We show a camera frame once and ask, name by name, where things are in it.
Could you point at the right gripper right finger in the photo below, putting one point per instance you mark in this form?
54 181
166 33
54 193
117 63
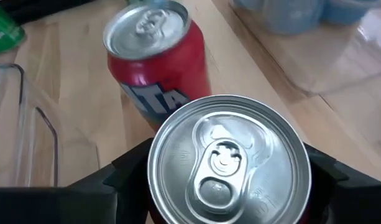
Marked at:
348 202

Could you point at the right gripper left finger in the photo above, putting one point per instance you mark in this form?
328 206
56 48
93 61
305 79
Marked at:
69 205

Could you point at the red Fanta soda can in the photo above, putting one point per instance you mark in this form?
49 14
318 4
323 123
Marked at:
165 71
227 161

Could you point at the black aluminium table frame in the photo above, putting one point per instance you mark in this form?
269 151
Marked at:
38 9

